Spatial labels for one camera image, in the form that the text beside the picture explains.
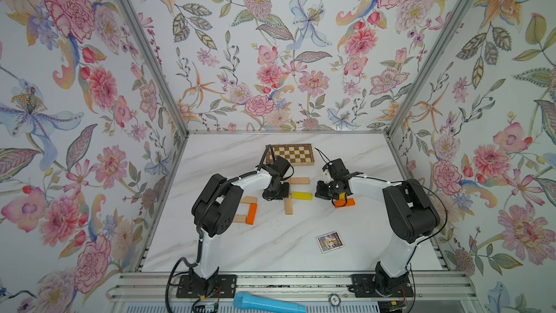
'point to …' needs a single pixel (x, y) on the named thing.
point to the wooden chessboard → (296, 154)
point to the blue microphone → (262, 303)
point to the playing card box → (329, 241)
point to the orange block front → (251, 214)
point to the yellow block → (342, 196)
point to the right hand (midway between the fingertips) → (314, 191)
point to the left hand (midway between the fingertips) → (288, 195)
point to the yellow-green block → (302, 195)
